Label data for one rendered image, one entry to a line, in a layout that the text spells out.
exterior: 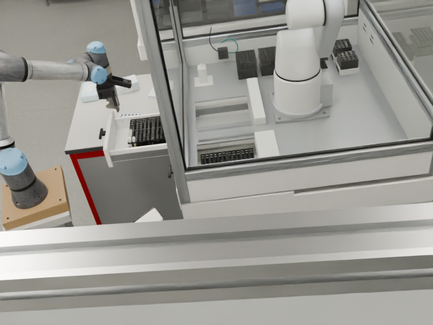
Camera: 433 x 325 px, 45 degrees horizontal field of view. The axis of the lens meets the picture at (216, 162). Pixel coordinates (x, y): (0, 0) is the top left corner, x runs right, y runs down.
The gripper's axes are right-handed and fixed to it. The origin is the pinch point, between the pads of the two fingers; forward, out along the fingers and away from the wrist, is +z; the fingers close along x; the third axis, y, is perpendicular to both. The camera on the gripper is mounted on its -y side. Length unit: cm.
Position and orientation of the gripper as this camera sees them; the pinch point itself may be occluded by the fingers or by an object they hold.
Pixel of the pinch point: (118, 107)
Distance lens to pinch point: 260.5
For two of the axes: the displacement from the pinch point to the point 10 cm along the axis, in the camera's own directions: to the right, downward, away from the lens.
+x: 1.4, 6.5, -7.5
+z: 1.2, 7.4, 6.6
